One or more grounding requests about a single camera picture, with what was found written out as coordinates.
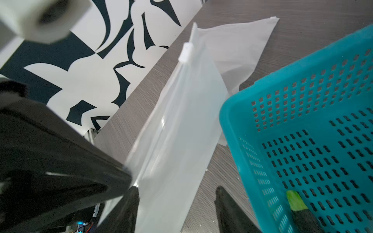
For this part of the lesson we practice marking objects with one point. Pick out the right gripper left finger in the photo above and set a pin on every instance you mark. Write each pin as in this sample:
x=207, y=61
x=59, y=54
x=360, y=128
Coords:
x=122, y=219

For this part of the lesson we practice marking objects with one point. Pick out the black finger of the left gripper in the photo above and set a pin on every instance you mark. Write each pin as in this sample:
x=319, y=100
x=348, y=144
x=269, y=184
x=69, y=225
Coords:
x=48, y=171

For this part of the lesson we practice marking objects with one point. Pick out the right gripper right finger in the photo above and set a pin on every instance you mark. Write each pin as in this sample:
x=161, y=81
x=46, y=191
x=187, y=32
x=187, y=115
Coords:
x=231, y=218

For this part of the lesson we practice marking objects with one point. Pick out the translucent zip bag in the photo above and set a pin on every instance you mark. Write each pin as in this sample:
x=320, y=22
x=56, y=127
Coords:
x=237, y=48
x=169, y=157

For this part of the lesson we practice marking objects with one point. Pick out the teal plastic basket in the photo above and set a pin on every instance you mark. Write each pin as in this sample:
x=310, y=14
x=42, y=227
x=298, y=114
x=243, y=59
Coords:
x=308, y=127

